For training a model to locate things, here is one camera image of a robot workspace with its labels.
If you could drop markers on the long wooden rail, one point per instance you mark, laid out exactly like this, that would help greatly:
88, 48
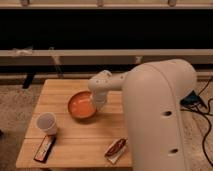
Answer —
38, 57

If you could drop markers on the dark chocolate bar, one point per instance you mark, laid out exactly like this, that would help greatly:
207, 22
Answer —
44, 149

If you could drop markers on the wooden table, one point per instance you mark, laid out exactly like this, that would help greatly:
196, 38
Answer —
78, 144

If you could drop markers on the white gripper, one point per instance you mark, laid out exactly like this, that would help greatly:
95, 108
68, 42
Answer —
99, 100

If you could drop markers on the blue power box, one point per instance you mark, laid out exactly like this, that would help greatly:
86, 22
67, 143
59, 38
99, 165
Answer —
192, 99

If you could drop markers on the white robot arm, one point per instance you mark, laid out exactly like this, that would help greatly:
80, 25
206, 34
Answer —
151, 95

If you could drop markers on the orange ceramic bowl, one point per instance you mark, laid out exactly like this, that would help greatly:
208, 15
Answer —
80, 105

